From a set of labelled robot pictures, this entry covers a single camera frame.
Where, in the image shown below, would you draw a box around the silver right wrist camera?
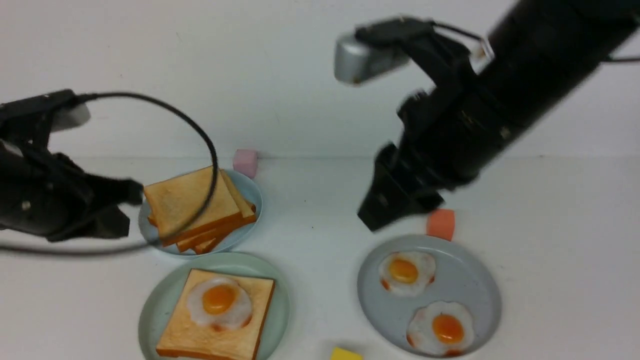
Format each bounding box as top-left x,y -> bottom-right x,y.
334,17 -> 488,86

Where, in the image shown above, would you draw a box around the pink foam cube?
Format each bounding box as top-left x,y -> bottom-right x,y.
232,149 -> 258,179

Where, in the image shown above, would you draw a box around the black left camera cable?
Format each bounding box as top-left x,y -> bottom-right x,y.
0,91 -> 220,257

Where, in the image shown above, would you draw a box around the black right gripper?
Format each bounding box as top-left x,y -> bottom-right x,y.
357,89 -> 511,232

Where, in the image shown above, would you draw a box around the yellow foam cube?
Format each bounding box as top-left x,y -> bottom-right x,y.
329,347 -> 364,360

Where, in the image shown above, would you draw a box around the green empty plate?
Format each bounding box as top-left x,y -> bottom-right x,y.
138,251 -> 293,360

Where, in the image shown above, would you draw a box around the light blue bread plate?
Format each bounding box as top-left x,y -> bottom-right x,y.
138,169 -> 263,258

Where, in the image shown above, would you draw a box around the fried egg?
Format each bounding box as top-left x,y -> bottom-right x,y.
406,300 -> 476,357
377,251 -> 437,297
185,276 -> 253,332

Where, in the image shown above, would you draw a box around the grey egg plate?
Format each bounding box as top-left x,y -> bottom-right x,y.
355,234 -> 502,360

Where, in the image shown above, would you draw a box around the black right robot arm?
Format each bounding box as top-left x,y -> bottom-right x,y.
354,0 -> 639,231

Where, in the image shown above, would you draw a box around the orange foam cube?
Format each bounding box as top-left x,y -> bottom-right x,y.
426,208 -> 456,242

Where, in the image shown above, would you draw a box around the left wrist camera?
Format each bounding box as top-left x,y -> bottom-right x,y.
0,89 -> 90,148

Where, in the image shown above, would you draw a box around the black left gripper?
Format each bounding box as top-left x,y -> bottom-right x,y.
1,142 -> 143,243

